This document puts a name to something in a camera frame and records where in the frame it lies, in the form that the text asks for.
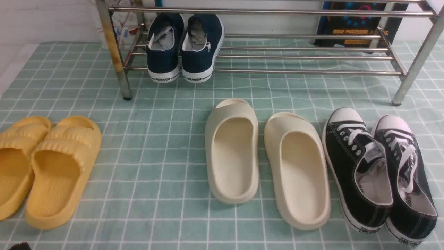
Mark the black canvas sneaker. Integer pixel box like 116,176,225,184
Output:
372,115,439,246
322,107,394,234

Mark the metal shoe rack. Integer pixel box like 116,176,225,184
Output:
95,0,443,106

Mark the left cream slide slipper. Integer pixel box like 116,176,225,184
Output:
205,98,259,204

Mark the cream slide slipper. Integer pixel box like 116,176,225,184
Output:
264,112,331,231
205,98,259,204

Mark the right cream slide slipper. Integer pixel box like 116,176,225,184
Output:
264,112,331,231

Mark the right navy canvas sneaker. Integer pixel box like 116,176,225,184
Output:
180,13,225,83

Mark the navy canvas sneaker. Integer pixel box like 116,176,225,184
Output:
180,13,225,83
145,13,186,83

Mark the green checkered tablecloth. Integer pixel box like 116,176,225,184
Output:
1,42,443,250

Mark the left navy canvas sneaker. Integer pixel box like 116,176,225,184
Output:
145,13,186,83

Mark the colourful patterned bag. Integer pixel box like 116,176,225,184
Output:
91,0,146,49

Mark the dark image processing book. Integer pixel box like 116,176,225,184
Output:
312,1,402,48

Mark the right yellow slide slipper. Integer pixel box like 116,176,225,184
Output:
25,116,102,230

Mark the yellow slide slipper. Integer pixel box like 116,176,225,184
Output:
0,116,53,220
25,116,102,230

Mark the left yellow slide slipper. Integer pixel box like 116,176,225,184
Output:
0,116,53,220

